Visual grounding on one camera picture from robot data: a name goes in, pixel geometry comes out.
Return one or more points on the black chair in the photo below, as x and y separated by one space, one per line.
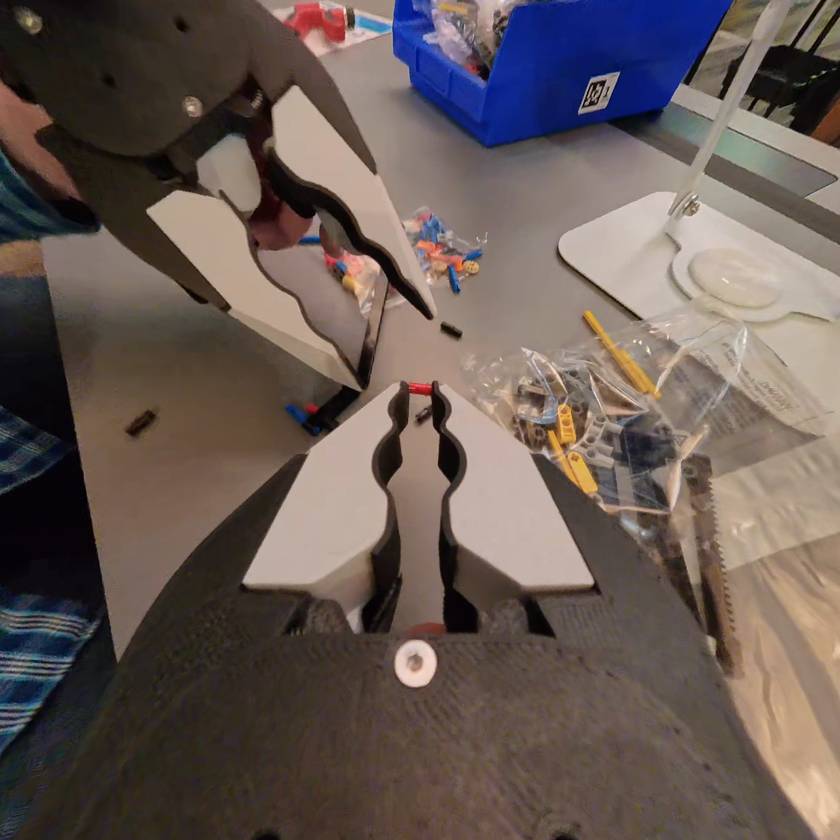
794 85

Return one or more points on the person's plaid shirt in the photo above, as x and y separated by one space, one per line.
33 630

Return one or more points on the red toy on paper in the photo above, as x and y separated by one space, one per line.
315 23

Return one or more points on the bagged lego parts heap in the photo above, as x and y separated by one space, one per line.
476 33

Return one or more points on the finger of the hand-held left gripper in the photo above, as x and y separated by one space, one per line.
348 190
223 262

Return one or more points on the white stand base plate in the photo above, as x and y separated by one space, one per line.
623 262

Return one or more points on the clear stand pole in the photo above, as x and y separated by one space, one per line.
735 98

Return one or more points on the person's left hand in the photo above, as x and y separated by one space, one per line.
23 131

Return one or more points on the blue plastic bin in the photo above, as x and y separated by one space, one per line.
544 65

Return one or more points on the black lego beam assembly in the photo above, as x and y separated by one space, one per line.
373 328

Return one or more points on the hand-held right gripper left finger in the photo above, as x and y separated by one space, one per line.
315 518

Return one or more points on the large clear plastic bag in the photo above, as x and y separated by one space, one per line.
787 590

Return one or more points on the yellow lego axle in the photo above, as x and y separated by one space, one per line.
620 354

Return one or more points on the small bag of colourful lego pieces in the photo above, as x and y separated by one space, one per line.
446 253

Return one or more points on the clear bag of lego parts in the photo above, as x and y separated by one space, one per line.
590 420

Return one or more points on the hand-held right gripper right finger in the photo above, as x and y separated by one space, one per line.
512 518

